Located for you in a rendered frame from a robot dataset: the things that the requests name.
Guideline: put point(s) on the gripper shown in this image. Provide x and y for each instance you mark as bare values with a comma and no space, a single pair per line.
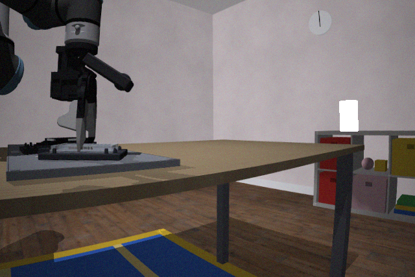
73,79

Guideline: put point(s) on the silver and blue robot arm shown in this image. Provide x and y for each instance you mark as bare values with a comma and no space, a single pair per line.
47,14

